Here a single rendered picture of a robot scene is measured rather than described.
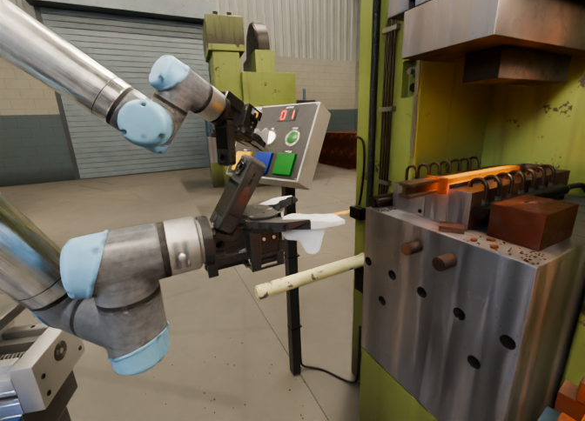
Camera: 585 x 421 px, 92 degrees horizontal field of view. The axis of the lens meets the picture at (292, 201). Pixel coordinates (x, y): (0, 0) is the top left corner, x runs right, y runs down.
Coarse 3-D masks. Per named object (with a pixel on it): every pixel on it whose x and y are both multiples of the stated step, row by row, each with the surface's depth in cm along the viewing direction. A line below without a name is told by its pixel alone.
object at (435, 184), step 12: (492, 168) 72; (504, 168) 72; (516, 168) 73; (420, 180) 59; (432, 180) 59; (444, 180) 59; (456, 180) 63; (408, 192) 58; (420, 192) 59; (432, 192) 60; (444, 192) 60
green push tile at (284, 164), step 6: (282, 156) 93; (288, 156) 92; (294, 156) 91; (276, 162) 94; (282, 162) 93; (288, 162) 91; (294, 162) 91; (276, 168) 93; (282, 168) 92; (288, 168) 90; (276, 174) 93; (282, 174) 91; (288, 174) 90
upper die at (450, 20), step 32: (448, 0) 54; (480, 0) 49; (512, 0) 49; (544, 0) 53; (576, 0) 58; (416, 32) 61; (448, 32) 55; (480, 32) 50; (512, 32) 50; (544, 32) 55; (576, 32) 61
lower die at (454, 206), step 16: (528, 176) 69; (560, 176) 72; (400, 192) 72; (448, 192) 60; (464, 192) 57; (480, 192) 57; (400, 208) 72; (416, 208) 68; (432, 208) 64; (448, 208) 61; (464, 208) 58; (480, 224) 60
